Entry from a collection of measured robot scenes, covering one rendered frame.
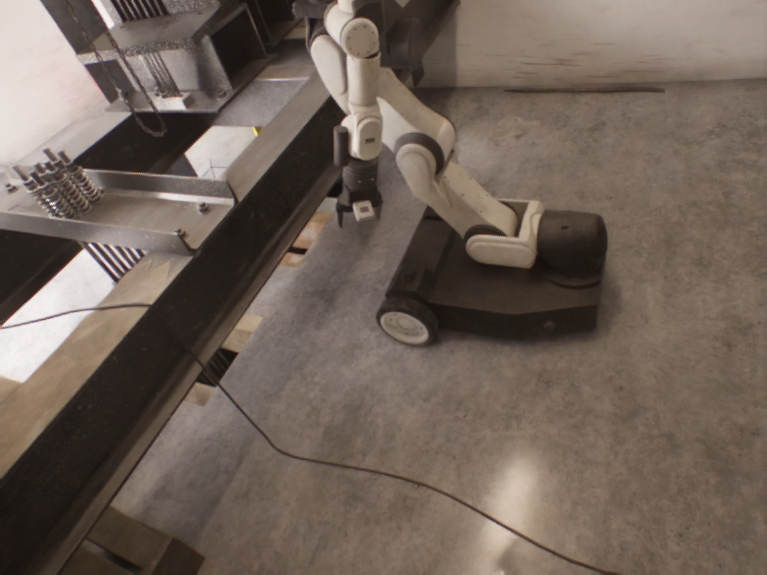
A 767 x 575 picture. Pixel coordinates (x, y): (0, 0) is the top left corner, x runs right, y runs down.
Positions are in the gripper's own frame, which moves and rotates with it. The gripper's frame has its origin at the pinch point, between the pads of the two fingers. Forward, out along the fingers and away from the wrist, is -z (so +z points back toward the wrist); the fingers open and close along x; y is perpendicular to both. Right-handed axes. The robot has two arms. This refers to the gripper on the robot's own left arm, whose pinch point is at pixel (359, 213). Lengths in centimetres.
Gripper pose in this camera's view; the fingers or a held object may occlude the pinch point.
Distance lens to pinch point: 143.8
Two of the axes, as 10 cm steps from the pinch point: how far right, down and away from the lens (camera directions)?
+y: 3.9, 6.4, -6.6
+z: 0.7, -7.4, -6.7
